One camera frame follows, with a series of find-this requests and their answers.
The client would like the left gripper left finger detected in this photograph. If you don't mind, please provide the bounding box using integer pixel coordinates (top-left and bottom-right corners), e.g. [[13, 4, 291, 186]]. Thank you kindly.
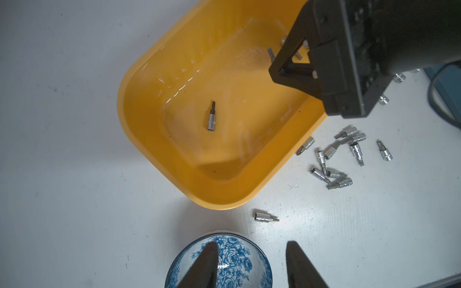
[[177, 242, 218, 288]]

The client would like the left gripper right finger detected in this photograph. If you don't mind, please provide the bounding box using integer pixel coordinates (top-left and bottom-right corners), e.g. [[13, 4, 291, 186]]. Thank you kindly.
[[286, 241, 328, 288]]

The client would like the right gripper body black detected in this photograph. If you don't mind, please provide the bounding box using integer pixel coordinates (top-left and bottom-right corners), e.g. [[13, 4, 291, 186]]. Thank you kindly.
[[307, 1, 461, 118]]

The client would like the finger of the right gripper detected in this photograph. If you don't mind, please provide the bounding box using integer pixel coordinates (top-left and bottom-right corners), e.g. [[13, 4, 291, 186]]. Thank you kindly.
[[269, 1, 324, 100]]

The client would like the silver socket bit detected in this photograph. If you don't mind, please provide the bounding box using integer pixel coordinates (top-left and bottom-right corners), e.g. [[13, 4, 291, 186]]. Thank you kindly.
[[325, 169, 348, 179], [324, 133, 367, 160], [255, 211, 280, 223], [316, 150, 327, 175], [378, 95, 390, 106], [376, 140, 393, 162], [281, 36, 310, 60], [295, 136, 315, 156], [267, 48, 276, 62], [334, 126, 358, 139], [207, 102, 216, 131], [310, 167, 331, 185], [327, 177, 353, 190], [349, 142, 364, 167], [393, 73, 406, 84]]

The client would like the yellow plastic storage box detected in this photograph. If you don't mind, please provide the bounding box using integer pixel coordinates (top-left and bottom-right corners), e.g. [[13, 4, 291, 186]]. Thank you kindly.
[[117, 1, 327, 210]]

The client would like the blue white ceramic bowl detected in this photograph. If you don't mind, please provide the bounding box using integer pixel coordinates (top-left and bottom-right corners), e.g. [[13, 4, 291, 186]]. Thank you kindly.
[[165, 232, 273, 288]]

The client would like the teal tray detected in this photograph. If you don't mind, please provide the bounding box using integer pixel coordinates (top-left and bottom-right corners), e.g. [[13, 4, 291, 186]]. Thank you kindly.
[[424, 61, 461, 129]]

